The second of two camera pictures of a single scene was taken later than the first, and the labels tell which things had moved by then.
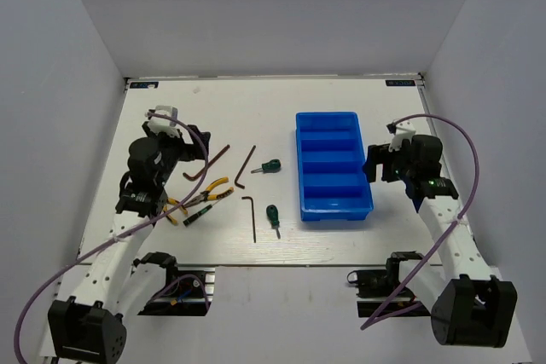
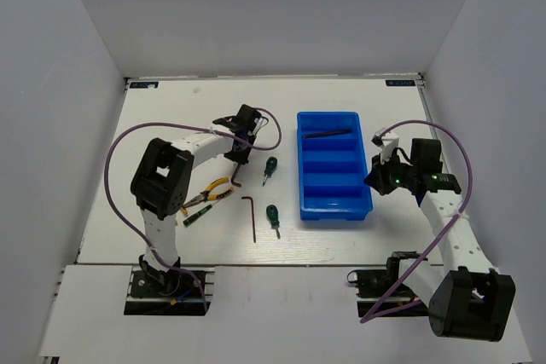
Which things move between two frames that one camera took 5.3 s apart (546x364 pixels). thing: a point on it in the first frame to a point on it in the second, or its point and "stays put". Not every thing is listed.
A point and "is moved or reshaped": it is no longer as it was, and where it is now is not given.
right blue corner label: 400,83 stays put
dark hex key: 235,182 is moved or reshaped
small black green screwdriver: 189,219 stays put
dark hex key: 252,215 stays put
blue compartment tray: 333,182 stays put
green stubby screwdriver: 272,212 stays put
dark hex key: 202,170 to 328,133
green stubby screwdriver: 272,166 is moved or reshaped
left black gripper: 190,151 to 240,158
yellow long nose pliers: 206,194 stays put
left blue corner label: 143,84 stays put
